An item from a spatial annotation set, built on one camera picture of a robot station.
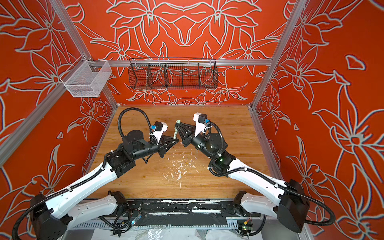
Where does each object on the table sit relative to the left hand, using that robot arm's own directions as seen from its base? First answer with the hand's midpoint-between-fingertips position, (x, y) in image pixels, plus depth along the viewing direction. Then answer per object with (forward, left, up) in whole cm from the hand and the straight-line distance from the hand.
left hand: (176, 137), depth 66 cm
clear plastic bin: (+39, +62, +3) cm, 73 cm away
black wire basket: (+52, +9, 0) cm, 52 cm away
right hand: (+1, +1, +8) cm, 8 cm away
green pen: (0, 0, +2) cm, 2 cm away
